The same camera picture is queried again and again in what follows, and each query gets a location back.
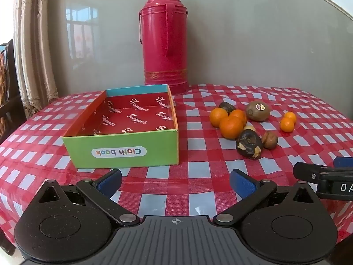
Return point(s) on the tan round fruit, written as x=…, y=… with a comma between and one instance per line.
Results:
x=249, y=128

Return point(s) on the brown wrinkled fruit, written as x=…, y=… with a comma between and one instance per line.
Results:
x=269, y=140

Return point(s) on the red checked tablecloth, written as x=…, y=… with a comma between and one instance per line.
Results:
x=193, y=143

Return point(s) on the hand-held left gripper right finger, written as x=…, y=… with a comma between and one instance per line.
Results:
x=242, y=183

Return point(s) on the dark brown round fruit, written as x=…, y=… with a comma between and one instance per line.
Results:
x=226, y=106

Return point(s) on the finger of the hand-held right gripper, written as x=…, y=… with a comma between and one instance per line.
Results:
x=304, y=171
x=343, y=162

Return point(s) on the brown kiwi with sticker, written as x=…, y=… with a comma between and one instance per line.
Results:
x=257, y=113

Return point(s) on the dark rotten fruit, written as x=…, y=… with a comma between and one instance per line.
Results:
x=248, y=143

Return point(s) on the small orange tangerine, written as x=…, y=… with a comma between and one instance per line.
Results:
x=286, y=125
x=291, y=115

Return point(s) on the dark wooden wicker chair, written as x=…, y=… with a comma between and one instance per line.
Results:
x=11, y=107

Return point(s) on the colourful cardboard box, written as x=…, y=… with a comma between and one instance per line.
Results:
x=121, y=149

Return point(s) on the red thermos flask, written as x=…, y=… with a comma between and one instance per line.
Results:
x=162, y=33

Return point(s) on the beige curtain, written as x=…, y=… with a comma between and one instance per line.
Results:
x=33, y=47

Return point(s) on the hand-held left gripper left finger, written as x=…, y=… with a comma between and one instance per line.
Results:
x=109, y=183

